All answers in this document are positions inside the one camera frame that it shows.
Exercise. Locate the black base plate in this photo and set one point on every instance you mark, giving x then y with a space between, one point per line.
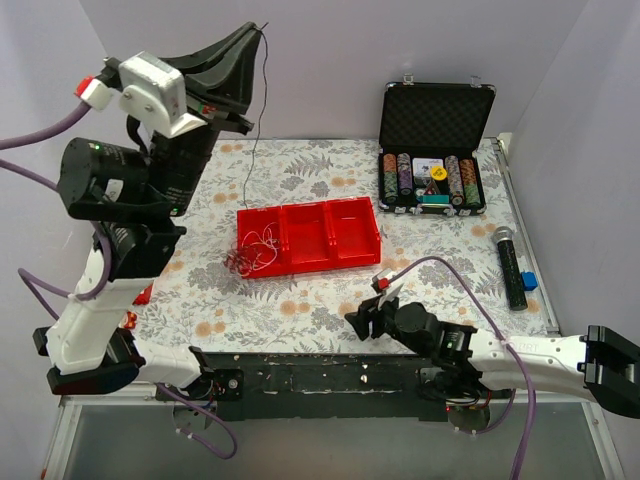
317 386

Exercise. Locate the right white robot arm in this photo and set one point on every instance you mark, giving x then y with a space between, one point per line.
600 366

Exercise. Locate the floral table mat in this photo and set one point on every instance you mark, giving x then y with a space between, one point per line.
450 264

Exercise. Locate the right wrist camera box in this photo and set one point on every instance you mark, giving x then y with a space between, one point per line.
387 288

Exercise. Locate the red white window brick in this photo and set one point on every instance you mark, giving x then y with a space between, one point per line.
144 297

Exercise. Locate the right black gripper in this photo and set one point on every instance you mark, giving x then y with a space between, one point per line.
375 320

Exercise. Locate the red three-compartment tray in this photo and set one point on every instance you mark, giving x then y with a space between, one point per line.
305 238

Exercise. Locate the small blue block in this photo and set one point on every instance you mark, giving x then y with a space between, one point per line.
529 281

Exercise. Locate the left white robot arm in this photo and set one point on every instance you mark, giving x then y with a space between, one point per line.
131 196

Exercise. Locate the black poker chip case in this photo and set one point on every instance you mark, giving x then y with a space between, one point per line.
428 141

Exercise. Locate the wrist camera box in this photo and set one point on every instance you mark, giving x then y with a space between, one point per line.
387 288
154 93

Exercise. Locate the small white red toy figure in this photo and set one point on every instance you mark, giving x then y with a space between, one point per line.
129 321

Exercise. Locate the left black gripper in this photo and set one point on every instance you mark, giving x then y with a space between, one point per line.
215 116

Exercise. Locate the black microphone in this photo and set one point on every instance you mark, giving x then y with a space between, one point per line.
514 286

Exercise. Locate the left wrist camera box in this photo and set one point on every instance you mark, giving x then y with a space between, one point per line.
154 93

